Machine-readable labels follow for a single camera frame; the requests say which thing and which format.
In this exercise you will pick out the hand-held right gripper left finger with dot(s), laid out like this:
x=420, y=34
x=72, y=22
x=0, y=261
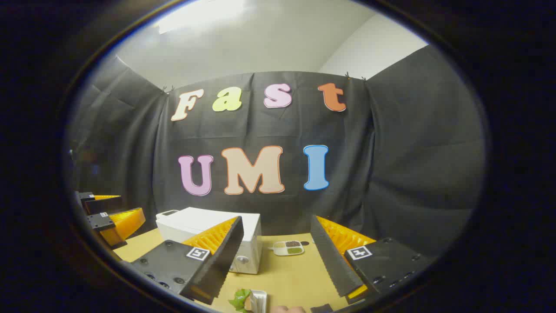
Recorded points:
x=226, y=256

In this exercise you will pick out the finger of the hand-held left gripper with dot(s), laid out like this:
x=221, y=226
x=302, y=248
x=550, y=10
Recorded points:
x=102, y=221
x=102, y=205

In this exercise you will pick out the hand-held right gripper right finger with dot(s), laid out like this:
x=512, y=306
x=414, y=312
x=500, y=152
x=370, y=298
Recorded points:
x=325, y=256

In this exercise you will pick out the lettuce sandwich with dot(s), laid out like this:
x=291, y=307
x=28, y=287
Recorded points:
x=239, y=300

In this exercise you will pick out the white microwave oven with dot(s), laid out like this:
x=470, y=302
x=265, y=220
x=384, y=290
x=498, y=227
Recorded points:
x=195, y=219

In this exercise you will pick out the sectioned dish with food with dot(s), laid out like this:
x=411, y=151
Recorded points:
x=287, y=248

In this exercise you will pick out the white foam tray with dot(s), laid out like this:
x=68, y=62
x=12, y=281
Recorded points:
x=259, y=301

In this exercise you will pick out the black backdrop cloth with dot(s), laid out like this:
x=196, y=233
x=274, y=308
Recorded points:
x=391, y=174

